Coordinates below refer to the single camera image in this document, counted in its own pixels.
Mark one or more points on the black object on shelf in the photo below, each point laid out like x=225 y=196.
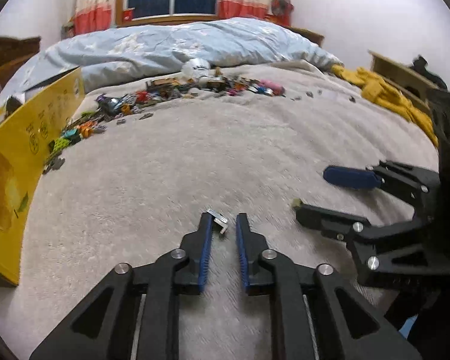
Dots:
x=422 y=65

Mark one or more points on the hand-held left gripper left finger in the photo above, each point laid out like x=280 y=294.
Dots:
x=206 y=255

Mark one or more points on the small olive brick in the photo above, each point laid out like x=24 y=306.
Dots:
x=296 y=203

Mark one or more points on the blue floral quilt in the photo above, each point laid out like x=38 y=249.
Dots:
x=172 y=45

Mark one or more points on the wooden shelf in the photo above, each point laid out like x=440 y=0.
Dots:
x=397 y=73

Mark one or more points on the red electric fan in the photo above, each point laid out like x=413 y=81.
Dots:
x=281 y=5

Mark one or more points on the wooden bed frame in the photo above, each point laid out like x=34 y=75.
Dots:
x=309 y=35

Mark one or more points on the yellow cardboard box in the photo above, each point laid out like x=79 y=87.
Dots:
x=7 y=180

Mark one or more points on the pile of toy bricks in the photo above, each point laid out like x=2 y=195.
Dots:
x=165 y=90

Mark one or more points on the pink cylinder toy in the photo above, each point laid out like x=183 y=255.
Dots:
x=273 y=87

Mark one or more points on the small red box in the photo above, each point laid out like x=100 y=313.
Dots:
x=126 y=15

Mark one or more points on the wooden headboard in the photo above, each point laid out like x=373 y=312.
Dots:
x=7 y=56

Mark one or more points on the small grey white brick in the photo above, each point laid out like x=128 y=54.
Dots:
x=219 y=220

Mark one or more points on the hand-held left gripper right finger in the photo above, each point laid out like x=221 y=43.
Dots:
x=243 y=255

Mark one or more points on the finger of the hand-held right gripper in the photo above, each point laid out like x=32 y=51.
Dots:
x=322 y=219
x=348 y=178

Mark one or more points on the yellow cloth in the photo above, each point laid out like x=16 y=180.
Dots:
x=382 y=90

